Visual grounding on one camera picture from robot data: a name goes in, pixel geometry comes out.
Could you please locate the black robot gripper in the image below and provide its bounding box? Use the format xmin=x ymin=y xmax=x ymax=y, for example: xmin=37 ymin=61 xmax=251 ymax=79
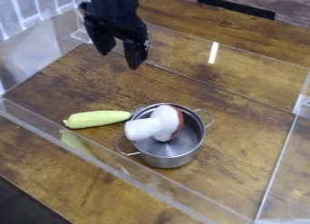
xmin=79 ymin=0 xmax=150 ymax=70

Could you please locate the white and brown toy mushroom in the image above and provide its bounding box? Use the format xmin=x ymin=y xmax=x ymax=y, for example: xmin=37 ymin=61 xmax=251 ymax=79
xmin=124 ymin=105 xmax=184 ymax=141

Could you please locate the silver metal pot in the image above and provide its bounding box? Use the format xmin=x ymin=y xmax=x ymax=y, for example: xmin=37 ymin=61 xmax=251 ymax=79
xmin=116 ymin=102 xmax=214 ymax=169

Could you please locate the white mesh curtain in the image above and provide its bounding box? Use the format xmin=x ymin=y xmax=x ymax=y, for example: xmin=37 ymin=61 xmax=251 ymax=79
xmin=0 ymin=0 xmax=87 ymax=43

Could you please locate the yellow-green toy corn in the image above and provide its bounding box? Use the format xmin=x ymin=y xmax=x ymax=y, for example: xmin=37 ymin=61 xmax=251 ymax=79
xmin=63 ymin=111 xmax=131 ymax=129

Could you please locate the black bar in background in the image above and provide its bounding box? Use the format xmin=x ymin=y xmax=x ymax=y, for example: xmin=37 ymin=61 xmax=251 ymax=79
xmin=196 ymin=0 xmax=277 ymax=20

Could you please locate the clear acrylic enclosure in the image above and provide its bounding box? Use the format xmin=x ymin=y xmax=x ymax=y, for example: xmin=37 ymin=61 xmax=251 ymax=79
xmin=0 ymin=0 xmax=310 ymax=224

